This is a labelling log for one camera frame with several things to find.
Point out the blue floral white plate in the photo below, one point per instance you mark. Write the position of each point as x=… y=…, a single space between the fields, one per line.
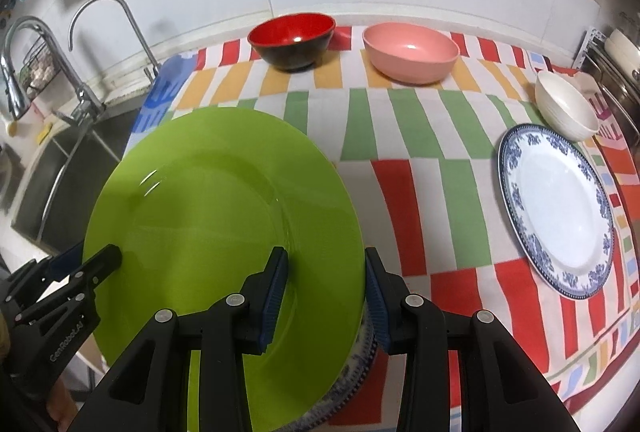
x=555 y=212

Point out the chrome pull-down faucet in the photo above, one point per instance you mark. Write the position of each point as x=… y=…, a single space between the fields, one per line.
x=30 y=25

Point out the steel sink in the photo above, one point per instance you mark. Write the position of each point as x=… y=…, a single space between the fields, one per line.
x=75 y=172

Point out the person's left hand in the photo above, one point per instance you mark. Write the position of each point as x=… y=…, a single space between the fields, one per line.
x=65 y=407

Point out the white bowl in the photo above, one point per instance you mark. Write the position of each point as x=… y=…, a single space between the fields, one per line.
x=565 y=112

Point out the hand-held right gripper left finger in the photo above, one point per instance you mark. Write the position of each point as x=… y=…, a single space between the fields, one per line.
x=275 y=294

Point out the gooseneck metal faucet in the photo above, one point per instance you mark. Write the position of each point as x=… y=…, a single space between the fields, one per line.
x=100 y=0

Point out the green plate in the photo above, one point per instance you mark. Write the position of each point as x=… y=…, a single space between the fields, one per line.
x=200 y=212

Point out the white pan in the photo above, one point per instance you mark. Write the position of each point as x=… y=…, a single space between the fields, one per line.
x=622 y=44

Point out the red and black bowl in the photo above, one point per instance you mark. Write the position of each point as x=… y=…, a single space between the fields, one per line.
x=292 y=34

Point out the metal dish rack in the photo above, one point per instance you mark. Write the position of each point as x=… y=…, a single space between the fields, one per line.
x=620 y=102

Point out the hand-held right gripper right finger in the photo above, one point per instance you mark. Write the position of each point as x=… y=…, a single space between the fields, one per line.
x=376 y=299

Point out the blue patterned plate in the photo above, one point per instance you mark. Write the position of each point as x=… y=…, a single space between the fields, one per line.
x=357 y=362

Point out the yellow sponge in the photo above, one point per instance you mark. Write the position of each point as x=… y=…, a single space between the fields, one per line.
x=45 y=133

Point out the pink bowl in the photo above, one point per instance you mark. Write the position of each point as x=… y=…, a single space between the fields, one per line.
x=410 y=49

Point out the striped colourful tablecloth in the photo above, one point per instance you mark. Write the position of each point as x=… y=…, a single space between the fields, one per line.
x=425 y=212

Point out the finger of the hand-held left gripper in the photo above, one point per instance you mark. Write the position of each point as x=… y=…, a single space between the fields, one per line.
x=65 y=258
x=107 y=260

